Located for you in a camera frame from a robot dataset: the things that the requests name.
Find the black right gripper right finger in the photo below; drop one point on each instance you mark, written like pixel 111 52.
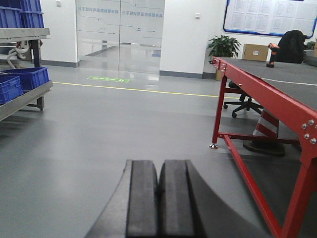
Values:
pixel 189 208

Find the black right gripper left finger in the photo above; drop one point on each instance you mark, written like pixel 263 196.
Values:
pixel 132 210

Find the orange black barcode scanner gun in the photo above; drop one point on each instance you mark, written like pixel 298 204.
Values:
pixel 274 49

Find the brown cardboard box with label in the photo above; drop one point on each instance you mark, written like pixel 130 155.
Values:
pixel 255 52

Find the red white traffic cone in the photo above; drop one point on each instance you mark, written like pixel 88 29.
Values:
pixel 268 126

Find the black office chair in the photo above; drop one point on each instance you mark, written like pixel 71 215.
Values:
pixel 245 102

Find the green potted plant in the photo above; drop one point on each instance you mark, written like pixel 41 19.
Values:
pixel 224 46

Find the dark grey table mat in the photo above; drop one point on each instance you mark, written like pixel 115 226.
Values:
pixel 298 81

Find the blue plastic crate lower right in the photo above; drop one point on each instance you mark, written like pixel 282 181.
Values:
pixel 30 78

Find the blue plastic crate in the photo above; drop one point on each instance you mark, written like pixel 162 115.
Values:
pixel 10 17
pixel 31 12
pixel 10 88
pixel 30 78

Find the blue plastic crate lower left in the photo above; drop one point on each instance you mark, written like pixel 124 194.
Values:
pixel 10 88

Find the frosted glass double door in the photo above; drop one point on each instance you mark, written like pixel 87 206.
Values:
pixel 123 35

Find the black jacket on chair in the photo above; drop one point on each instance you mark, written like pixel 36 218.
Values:
pixel 292 47

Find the steel shelving rack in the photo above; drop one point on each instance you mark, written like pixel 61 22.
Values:
pixel 35 97

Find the blue framed notice board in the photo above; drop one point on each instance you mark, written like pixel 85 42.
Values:
pixel 270 17

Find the blue plastic crate upper right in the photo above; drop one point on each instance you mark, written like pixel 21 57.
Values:
pixel 31 12

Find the blue plastic crate upper left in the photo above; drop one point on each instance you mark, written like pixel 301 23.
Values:
pixel 10 17

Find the red metal table frame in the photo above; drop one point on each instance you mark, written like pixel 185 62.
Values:
pixel 293 114

